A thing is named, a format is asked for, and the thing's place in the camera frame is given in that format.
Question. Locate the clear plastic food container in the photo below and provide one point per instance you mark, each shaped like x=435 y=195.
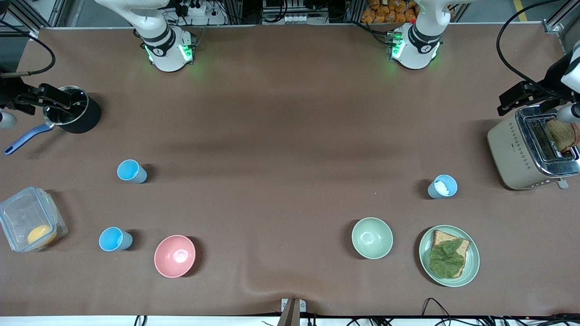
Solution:
x=22 y=213

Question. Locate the pink bowl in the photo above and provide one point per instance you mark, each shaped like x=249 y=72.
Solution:
x=174 y=256

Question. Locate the white crumpled tissue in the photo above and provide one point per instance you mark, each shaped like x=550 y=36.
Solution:
x=442 y=187

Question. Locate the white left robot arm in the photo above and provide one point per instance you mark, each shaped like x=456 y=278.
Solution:
x=417 y=50

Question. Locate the mint green plate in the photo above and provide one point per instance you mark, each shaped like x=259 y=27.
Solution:
x=473 y=258

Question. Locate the pale grey-blue plastic cup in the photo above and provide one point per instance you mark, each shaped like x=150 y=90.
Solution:
x=431 y=191

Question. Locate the white power strip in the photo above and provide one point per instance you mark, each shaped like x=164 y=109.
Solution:
x=197 y=8
x=295 y=19

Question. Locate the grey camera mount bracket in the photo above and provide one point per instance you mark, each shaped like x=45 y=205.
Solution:
x=292 y=314

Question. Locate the brown bread slice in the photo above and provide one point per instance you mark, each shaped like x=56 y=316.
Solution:
x=442 y=236

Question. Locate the mint green bowl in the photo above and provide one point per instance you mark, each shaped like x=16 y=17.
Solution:
x=372 y=237

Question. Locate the dark brown toast slice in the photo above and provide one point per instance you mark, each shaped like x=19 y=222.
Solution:
x=562 y=136

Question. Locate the orange round fruit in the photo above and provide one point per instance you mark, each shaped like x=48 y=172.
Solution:
x=38 y=234

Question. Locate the beige and chrome toaster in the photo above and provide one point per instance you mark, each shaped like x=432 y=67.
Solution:
x=505 y=149

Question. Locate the aluminium frame profile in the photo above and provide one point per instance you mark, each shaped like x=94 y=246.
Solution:
x=555 y=27
x=27 y=18

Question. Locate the orange snack packs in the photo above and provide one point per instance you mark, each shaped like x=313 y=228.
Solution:
x=385 y=13

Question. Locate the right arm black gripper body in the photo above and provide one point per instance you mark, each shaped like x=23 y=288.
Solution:
x=8 y=94

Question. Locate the brown table cover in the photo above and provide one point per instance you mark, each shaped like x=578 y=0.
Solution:
x=290 y=136

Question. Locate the green lettuce leaf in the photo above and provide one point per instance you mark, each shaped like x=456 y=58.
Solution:
x=446 y=260

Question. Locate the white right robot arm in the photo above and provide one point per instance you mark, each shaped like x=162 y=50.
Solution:
x=167 y=50

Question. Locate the blue plastic cup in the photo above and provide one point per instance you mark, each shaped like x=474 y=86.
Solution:
x=111 y=239
x=129 y=171

